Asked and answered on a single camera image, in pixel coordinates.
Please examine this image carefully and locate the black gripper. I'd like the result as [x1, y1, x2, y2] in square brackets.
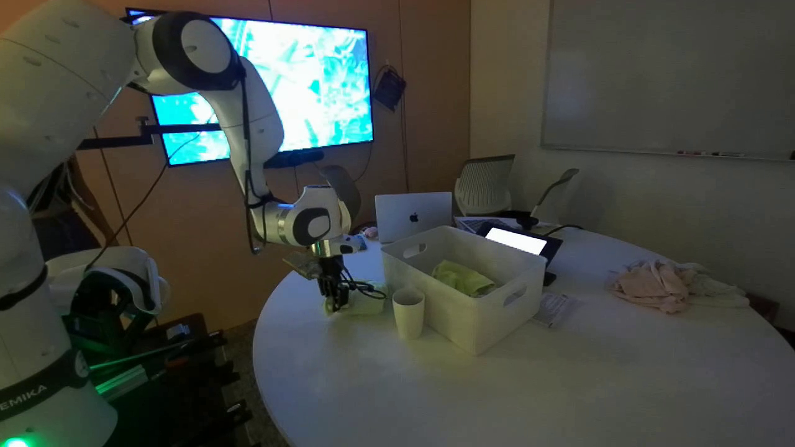
[317, 253, 350, 315]

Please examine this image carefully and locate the yellow towel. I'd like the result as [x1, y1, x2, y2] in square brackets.
[430, 257, 497, 298]

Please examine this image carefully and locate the white plastic basket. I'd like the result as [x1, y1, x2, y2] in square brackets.
[380, 224, 550, 358]

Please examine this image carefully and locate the white paper cup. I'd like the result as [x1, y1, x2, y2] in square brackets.
[391, 286, 427, 343]

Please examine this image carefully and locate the silver laptop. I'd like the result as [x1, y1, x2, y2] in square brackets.
[372, 192, 458, 245]

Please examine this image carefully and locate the tablet with lit screen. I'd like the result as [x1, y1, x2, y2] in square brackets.
[482, 224, 566, 289]

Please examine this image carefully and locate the black robot cart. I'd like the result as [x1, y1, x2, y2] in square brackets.
[66, 311, 252, 447]

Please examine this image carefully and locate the white VR headset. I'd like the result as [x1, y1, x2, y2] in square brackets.
[35, 243, 172, 343]

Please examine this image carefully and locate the small clear plastic packet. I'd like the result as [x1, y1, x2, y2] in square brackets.
[535, 289, 585, 330]

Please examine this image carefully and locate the curved grey chair back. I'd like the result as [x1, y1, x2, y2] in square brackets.
[529, 166, 581, 224]

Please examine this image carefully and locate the person in dark clothes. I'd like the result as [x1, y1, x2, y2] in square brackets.
[28, 157, 110, 257]

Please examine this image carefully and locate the pink cloth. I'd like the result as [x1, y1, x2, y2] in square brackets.
[615, 255, 702, 317]

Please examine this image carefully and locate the whiteboard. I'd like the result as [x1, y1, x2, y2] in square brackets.
[541, 0, 795, 161]

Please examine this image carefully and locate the black bag with strap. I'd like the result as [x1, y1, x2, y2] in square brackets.
[458, 209, 541, 238]

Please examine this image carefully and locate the black wall device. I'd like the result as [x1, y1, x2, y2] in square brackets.
[376, 65, 410, 111]

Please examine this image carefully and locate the thin black cable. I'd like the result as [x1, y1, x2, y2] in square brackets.
[83, 126, 169, 276]

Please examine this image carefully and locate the wall mounted TV monitor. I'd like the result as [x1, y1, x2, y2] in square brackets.
[123, 8, 377, 171]

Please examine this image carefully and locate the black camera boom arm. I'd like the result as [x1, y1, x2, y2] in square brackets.
[77, 117, 225, 153]

